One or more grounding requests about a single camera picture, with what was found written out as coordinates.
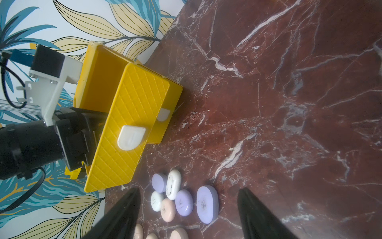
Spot yellow plastic drawer cabinet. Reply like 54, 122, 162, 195
64, 80, 184, 180

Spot pink round earphone case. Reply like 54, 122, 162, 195
133, 224, 144, 239
146, 233, 158, 239
160, 198, 177, 223

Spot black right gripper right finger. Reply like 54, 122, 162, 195
237, 188, 297, 239

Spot white round earphone case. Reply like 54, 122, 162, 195
150, 191, 164, 212

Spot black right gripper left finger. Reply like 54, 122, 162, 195
83, 188, 141, 239

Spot purple oval earphone case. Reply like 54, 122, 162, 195
197, 185, 219, 224

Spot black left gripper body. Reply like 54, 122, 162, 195
53, 107, 107, 171

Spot pink oval earphone case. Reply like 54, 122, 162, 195
170, 228, 189, 239

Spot yellow top drawer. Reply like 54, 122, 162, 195
74, 41, 183, 193

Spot white oval earphone case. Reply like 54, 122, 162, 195
165, 169, 182, 200

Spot purple round earphone case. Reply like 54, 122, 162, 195
175, 189, 194, 217
151, 173, 167, 193

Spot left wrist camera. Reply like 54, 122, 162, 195
17, 44, 83, 126

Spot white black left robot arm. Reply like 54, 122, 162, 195
1, 107, 108, 180

